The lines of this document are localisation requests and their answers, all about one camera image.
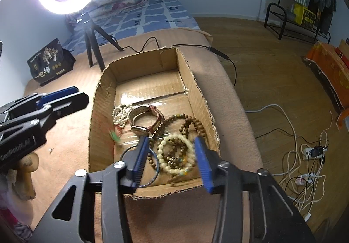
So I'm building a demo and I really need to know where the black printed package bag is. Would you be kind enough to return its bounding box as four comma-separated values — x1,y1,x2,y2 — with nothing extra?
27,39,76,86

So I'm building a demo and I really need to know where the dark thin bangle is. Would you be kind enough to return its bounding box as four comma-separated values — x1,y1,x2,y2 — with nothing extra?
120,145,159,189

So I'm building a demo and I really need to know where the red strap wristwatch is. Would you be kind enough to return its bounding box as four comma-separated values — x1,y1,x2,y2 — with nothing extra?
128,105,164,136

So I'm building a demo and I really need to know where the gloved left hand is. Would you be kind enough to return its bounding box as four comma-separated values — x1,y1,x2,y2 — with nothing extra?
5,152,39,201

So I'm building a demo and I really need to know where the small pearl bead bracelet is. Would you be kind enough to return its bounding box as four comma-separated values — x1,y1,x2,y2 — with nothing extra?
111,103,133,128

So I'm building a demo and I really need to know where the black tripod stand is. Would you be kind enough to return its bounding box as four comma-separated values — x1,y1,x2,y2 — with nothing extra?
76,11,124,72

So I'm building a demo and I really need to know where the red cord jade pendant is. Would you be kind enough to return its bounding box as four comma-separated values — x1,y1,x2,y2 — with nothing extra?
109,125,125,147

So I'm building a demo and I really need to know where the white power strip with cables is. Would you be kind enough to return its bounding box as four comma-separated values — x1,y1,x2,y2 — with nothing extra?
246,104,334,221

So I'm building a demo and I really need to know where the orange cloth covered box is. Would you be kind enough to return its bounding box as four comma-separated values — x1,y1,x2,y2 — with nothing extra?
304,40,348,130

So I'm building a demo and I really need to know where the blue checkered bed sheet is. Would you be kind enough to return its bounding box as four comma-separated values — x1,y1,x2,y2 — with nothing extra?
62,0,201,56

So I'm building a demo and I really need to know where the yellow box on rack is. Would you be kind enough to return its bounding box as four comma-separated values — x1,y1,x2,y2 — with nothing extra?
293,3,316,29

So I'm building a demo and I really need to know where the open cardboard box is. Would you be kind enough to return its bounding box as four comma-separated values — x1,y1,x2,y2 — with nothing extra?
87,46,221,200

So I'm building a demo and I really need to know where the black ring light cable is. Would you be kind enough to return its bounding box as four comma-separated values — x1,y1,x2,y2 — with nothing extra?
111,36,238,88

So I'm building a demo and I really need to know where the black clothes rack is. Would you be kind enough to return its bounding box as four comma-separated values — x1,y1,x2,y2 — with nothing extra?
264,0,338,43

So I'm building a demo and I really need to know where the brown wooden bead mala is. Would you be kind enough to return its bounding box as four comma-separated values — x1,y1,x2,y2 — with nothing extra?
147,114,206,181

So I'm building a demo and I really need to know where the cream bead bracelet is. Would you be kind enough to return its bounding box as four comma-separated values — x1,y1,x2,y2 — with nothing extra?
156,132,198,177

